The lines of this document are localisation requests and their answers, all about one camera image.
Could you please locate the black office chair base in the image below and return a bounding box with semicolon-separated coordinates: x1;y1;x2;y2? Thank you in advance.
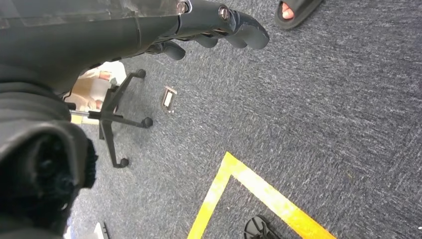
66;68;154;169

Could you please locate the metal floor socket plate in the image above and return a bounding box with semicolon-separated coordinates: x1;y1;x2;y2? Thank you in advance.
161;86;178;115

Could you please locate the yellow floor tape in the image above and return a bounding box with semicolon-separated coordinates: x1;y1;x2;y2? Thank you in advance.
187;151;337;239

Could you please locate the black slide sandal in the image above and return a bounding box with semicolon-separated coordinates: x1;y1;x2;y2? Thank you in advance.
274;0;324;30

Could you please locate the white panel base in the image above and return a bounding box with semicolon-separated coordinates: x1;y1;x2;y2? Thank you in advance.
93;222;111;239

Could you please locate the person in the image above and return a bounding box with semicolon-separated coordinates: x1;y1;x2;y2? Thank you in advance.
64;61;127;113

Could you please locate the person's foot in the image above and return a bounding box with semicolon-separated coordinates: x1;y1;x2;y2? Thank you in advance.
282;2;295;20

